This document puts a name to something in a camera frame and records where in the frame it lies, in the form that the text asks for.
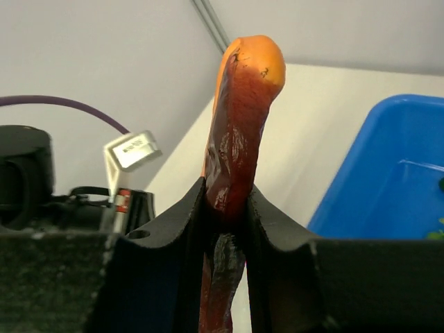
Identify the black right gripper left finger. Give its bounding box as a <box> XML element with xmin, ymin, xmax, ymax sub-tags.
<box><xmin>86</xmin><ymin>178</ymin><xmax>207</xmax><ymax>332</ymax></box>

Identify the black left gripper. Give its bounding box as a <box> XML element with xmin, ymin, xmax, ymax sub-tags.
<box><xmin>0</xmin><ymin>125</ymin><xmax>155</xmax><ymax>233</ymax></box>

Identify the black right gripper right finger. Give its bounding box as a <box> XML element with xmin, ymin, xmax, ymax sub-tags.
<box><xmin>244</xmin><ymin>188</ymin><xmax>326</xmax><ymax>332</ymax></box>

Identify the blue plastic bin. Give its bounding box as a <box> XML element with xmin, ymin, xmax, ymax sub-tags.
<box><xmin>308</xmin><ymin>94</ymin><xmax>443</xmax><ymax>239</ymax></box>

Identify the green grape bunch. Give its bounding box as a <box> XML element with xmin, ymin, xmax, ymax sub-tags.
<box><xmin>426</xmin><ymin>218</ymin><xmax>444</xmax><ymax>240</ymax></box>

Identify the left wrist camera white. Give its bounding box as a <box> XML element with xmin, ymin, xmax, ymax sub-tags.
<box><xmin>103</xmin><ymin>130</ymin><xmax>162</xmax><ymax>203</ymax></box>

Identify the left aluminium frame post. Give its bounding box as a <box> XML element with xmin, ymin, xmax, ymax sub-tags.
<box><xmin>191</xmin><ymin>0</ymin><xmax>230</xmax><ymax>54</ymax></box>

